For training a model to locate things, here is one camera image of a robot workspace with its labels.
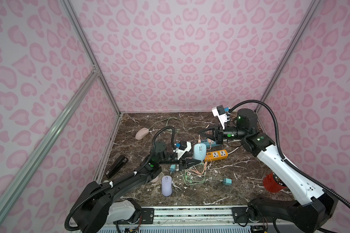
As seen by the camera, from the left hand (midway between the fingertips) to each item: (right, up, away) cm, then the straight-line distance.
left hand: (199, 159), depth 67 cm
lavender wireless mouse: (-16, -20, +14) cm, 29 cm away
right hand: (0, +12, -4) cm, 12 cm away
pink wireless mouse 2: (-23, -16, +16) cm, 33 cm away
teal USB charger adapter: (+17, -15, +13) cm, 27 cm away
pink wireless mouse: (-37, +9, +39) cm, 55 cm away
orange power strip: (+11, -4, +25) cm, 28 cm away
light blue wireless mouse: (-1, +4, -4) cm, 6 cm away
